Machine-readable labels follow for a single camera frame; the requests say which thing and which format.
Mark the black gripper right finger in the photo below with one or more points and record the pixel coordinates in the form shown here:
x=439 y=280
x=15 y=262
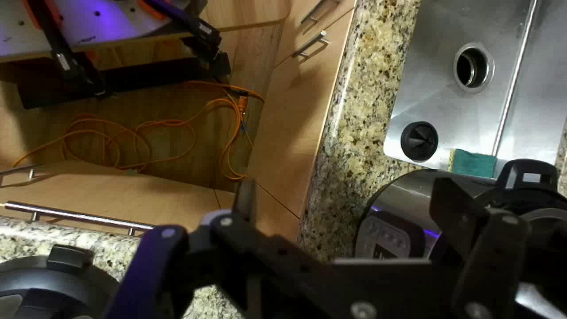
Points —
x=490 y=259

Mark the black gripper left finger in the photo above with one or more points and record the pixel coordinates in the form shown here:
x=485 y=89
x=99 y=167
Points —
x=249 y=248

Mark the black round cooker lid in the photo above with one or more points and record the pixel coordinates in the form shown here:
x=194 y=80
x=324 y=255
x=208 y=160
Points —
x=42 y=289

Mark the stainless steel cooker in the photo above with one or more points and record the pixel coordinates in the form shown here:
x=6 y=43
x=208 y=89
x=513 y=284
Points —
x=409 y=200

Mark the green sponge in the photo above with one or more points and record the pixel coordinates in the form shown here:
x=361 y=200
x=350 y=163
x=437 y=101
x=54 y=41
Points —
x=474 y=163

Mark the wooden base cabinet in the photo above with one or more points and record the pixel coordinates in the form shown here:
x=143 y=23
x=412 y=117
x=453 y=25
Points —
x=295 y=130

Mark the black sink stopper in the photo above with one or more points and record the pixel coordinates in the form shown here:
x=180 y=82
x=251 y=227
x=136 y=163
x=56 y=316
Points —
x=419 y=140

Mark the stainless steel sink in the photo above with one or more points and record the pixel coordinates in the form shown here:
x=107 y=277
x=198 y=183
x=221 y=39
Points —
x=437 y=94

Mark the black orange bar clamp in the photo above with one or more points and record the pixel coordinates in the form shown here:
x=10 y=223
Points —
x=198 y=32
x=65 y=55

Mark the white robot mounting board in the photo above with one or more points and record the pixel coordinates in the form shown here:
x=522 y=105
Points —
x=100 y=20

